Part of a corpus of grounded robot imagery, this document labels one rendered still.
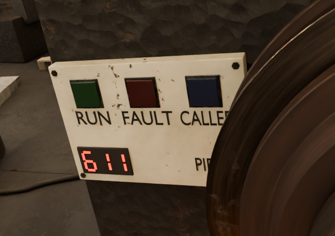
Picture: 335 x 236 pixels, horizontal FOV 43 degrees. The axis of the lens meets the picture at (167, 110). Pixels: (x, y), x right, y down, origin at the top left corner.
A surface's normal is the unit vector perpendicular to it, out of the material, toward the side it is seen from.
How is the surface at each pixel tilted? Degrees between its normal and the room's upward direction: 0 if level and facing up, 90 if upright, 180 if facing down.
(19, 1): 90
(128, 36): 90
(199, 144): 90
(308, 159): 59
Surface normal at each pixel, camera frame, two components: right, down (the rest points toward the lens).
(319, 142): -0.87, -0.33
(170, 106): -0.31, 0.44
